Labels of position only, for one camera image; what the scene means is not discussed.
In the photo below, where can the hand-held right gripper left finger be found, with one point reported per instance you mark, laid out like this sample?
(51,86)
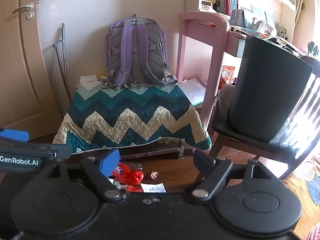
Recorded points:
(110,162)

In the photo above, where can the black trash bin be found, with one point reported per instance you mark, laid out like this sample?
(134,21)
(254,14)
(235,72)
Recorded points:
(270,87)

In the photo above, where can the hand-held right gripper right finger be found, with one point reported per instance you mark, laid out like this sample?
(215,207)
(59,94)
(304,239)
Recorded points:
(202,161)

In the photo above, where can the beige wooden door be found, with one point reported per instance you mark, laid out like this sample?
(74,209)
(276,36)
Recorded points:
(22,67)

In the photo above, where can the purple grey backpack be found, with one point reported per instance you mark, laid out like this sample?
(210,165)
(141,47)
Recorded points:
(136,50)

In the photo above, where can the pink desk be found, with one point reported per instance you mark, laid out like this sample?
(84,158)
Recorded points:
(192,55)

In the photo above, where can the grey seat cushion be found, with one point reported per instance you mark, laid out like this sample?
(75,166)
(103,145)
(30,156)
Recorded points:
(223,105)

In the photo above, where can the blue pencil case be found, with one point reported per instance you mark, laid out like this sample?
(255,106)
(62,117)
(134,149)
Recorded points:
(240,17)

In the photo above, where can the orange snack packet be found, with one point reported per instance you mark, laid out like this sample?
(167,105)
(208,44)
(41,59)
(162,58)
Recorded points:
(227,75)

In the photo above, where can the white printed gift bag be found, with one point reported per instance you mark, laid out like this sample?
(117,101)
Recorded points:
(152,188)

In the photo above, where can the brown candy wrapper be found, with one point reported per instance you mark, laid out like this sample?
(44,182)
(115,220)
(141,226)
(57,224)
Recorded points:
(153,175)

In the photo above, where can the orange printed blanket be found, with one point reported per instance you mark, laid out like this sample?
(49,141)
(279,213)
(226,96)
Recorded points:
(300,197)

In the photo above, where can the stack of papers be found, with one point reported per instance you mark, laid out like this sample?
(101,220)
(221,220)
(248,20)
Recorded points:
(195,90)

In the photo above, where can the teal zigzag quilt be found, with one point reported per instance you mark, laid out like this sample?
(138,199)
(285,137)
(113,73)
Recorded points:
(125,110)

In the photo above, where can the shiny foil bag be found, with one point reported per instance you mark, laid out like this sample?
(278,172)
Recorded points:
(265,26)

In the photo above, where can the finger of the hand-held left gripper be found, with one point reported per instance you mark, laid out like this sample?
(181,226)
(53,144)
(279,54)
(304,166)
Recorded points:
(62,151)
(15,135)

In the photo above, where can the grey metal folding stand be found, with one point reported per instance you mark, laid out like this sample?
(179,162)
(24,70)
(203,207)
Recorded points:
(62,62)

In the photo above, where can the white paper sheets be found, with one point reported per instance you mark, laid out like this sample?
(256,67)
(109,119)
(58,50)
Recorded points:
(87,78)

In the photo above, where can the red plastic bag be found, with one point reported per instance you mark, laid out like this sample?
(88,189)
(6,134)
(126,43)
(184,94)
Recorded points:
(132,176)

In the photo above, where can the white calculator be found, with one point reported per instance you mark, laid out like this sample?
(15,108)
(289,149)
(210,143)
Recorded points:
(206,5)

